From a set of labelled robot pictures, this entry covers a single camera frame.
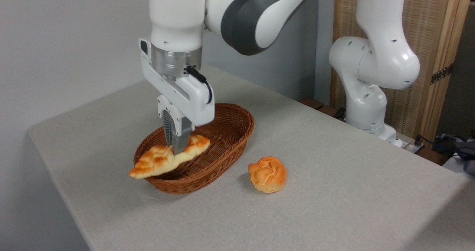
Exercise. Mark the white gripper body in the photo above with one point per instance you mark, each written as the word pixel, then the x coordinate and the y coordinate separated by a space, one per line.
pixel 193 98

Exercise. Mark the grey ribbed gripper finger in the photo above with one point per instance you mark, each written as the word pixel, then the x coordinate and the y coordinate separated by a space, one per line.
pixel 187 130
pixel 175 132

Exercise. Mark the long braided bread loaf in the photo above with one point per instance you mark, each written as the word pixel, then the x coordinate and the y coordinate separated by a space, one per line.
pixel 156 162

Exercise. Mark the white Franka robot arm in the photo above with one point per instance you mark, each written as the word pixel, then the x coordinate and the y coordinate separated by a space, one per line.
pixel 178 13

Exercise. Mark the brown wicker oval basket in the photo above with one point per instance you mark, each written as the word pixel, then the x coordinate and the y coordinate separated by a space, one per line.
pixel 222 143

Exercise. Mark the round knotted bread bun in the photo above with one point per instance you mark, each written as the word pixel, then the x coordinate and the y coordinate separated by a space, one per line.
pixel 268 175

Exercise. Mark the metal screen hinge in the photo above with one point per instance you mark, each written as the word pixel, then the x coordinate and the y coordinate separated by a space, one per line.
pixel 441 74

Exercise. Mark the dark blue-grey bag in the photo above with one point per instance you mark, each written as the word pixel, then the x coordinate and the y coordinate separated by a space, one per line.
pixel 464 150

